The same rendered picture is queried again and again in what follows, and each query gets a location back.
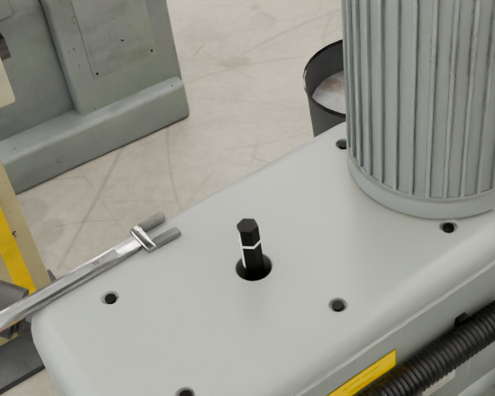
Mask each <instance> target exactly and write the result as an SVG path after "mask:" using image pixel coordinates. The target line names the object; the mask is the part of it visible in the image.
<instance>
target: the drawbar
mask: <svg viewBox="0 0 495 396"><path fill-rule="evenodd" d="M236 229H237V230H238V232H239V234H240V240H241V244H242V246H243V247H254V246H255V245H256V244H257V243H258V242H259V241H260V235H259V226H258V224H257V222H256V221H255V220H254V219H253V218H243V219H242V220H241V221H240V222H239V223H238V224H237V225H236ZM238 232H237V233H238ZM242 249H243V254H244V263H245V267H244V274H245V279H246V281H259V280H261V279H263V278H265V277H266V272H265V267H264V262H263V256H262V245H261V242H260V243H259V244H258V245H257V246H256V247H255V249H248V248H242ZM243 266H244V264H243Z"/></svg>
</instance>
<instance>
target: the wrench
mask: <svg viewBox="0 0 495 396"><path fill-rule="evenodd" d="M165 220H166V217H165V214H164V213H163V212H162V211H160V212H158V213H156V214H154V215H153V216H151V217H149V218H147V219H145V220H144V221H143V222H140V223H138V225H136V226H135V227H134V228H132V229H130V234H131V237H129V238H127V239H125V240H124V241H122V242H121V243H119V244H117V245H116V246H114V247H111V248H110V249H108V250H107V251H105V252H103V253H101V254H99V255H98V256H96V257H94V258H92V259H91V260H89V261H88V262H85V263H83V264H82V265H81V266H79V267H77V268H75V269H73V270H72V271H70V272H68V273H66V274H65V275H63V276H62V277H59V278H57V279H56V280H54V281H52V282H51V283H49V284H47V285H46V286H44V287H42V288H40V289H39V290H37V291H35V292H33V293H31V294H30V295H28V296H26V297H25V298H23V299H21V300H20V301H18V302H15V303H14V304H13V305H11V306H9V307H7V308H5V309H4V310H2V311H0V332H2V331H3V330H5V329H7V328H8V327H10V326H12V325H14V324H16V323H17V322H18V321H21V320H22V319H24V318H25V317H27V316H29V315H31V314H33V313H34V312H35V311H37V310H40V309H41V308H43V307H44V306H46V305H48V304H50V303H51V302H53V301H55V300H56V299H59V298H60V297H61V296H63V295H65V294H67V293H69V292H70V291H72V290H74V289H75V288H77V287H78V286H80V285H82V284H84V283H86V282H87V281H89V280H91V279H93V278H94V277H96V276H97V275H99V274H101V273H103V272H104V271H106V270H108V269H110V268H112V267H113V266H115V265H116V264H118V263H120V262H122V261H123V260H125V259H127V258H129V257H130V256H131V255H134V254H135V253H137V252H139V251H140V250H142V248H144V249H145V250H146V251H147V253H151V252H152V251H155V250H156V249H157V248H158V249H159V248H161V247H162V246H164V245H166V244H168V243H170V242H171V241H172V240H174V239H176V238H178V237H180V236H181V235H182V234H181V231H180V230H179V229H178V228H177V226H176V227H172V228H171V229H169V230H167V231H166V232H164V233H161V234H160V235H159V236H157V237H155V238H153V239H152V240H151V239H150V238H149V236H148V235H147V234H146V232H148V231H149V230H150V229H153V228H155V227H156V226H158V225H160V224H161V223H163V222H165Z"/></svg>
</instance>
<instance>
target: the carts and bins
mask: <svg viewBox="0 0 495 396"><path fill-rule="evenodd" d="M305 71H306V75H305ZM304 75H305V84H306V88H305V87H304V90H305V91H306V94H307V98H308V103H309V108H310V117H311V122H312V127H313V136H314V137H316V136H318V135H320V134H322V133H324V132H325V131H327V130H329V129H331V128H333V127H335V126H337V125H339V124H340V123H344V122H346V104H345V85H344V67H343V40H342V39H341V40H339V41H337V42H334V43H331V44H329V45H327V46H326V47H324V48H323V49H320V50H319V51H317V52H316V53H315V54H314V55H313V56H312V57H311V58H310V59H309V61H308V63H307V64H306V67H305V68H304V72H303V76H302V78H303V79H304Z"/></svg>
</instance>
